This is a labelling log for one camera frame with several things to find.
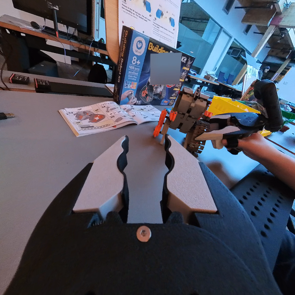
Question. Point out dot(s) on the blue toy robot box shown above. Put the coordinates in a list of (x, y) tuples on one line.
[(133, 80)]

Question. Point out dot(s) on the person's right forearm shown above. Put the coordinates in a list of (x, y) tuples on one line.
[(276, 166)]

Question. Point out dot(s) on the grey desk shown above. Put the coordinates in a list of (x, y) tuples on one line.
[(46, 149)]

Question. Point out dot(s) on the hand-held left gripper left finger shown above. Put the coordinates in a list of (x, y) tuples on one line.
[(101, 184)]

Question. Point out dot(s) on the open instruction booklet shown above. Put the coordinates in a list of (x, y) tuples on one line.
[(96, 117)]

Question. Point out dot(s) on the green storage bin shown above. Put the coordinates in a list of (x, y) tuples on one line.
[(288, 115)]

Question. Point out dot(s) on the wooden side desk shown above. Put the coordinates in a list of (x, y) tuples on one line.
[(57, 39)]

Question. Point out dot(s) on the dark colourful box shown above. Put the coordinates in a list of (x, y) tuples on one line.
[(250, 92)]

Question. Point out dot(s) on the black battery pack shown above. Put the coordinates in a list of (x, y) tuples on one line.
[(42, 84), (19, 79)]

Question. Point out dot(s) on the black computer mouse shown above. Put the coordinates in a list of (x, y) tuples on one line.
[(35, 24)]

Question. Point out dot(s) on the white printed sheet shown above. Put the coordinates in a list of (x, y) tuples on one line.
[(147, 20)]

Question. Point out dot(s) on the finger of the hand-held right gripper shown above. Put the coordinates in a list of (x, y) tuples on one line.
[(222, 124), (219, 134)]

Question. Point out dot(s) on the dark grey toy track belt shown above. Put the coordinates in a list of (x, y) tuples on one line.
[(200, 133)]

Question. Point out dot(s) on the grey orange block toy robot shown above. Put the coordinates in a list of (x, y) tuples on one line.
[(186, 110)]

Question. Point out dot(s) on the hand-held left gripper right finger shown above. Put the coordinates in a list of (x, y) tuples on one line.
[(191, 184)]

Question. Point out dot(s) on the black bag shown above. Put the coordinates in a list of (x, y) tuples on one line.
[(98, 73)]

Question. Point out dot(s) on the wooden board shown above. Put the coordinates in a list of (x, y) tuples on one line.
[(111, 30)]

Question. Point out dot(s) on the black monitor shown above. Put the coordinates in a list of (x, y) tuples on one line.
[(69, 11)]

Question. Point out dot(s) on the background work table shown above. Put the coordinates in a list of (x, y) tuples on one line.
[(207, 79)]

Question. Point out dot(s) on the person's right hand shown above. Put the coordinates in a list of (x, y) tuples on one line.
[(251, 145)]

